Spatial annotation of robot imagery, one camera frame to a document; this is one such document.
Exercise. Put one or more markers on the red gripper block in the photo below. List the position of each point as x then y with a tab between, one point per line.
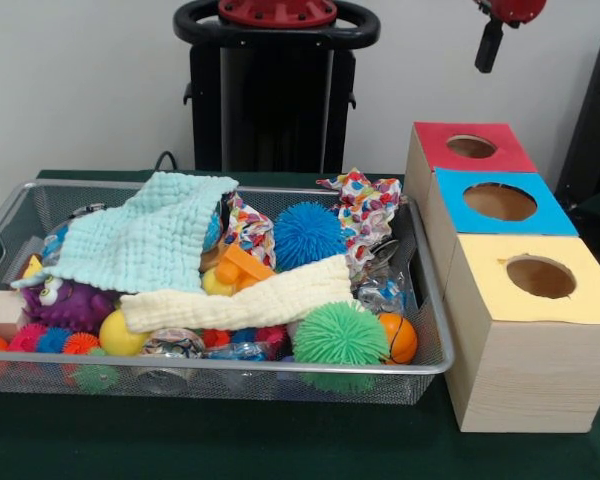
518	10

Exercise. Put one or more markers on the colourful polka dot cloth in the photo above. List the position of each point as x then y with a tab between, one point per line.
365	210

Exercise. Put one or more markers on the orange basketball toy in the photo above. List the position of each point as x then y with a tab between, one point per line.
400	338

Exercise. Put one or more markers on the cream yellow cloth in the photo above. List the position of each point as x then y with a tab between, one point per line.
240	298

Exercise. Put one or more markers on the mint green waffle cloth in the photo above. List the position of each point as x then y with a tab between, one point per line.
150	230

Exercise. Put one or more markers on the wooden box with three holes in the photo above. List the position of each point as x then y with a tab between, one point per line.
530	370

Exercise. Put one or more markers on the clear mesh bin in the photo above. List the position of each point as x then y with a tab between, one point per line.
40	205

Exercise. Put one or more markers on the black upright panel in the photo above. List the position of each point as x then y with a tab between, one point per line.
595	130

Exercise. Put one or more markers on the blue spiky ball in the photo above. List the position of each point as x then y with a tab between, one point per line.
308	235

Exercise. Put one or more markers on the green spiky ball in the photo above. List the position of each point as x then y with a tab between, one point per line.
338	335

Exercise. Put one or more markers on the dark green table cloth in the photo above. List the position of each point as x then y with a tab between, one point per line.
280	440

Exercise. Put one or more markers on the yellow ball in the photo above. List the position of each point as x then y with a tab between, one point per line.
120	335

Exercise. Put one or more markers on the purple plush toy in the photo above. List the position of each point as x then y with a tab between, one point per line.
75	305

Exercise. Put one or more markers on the plain wooden block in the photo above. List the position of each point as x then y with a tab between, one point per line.
0	312

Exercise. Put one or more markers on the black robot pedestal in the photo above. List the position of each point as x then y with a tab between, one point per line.
270	110

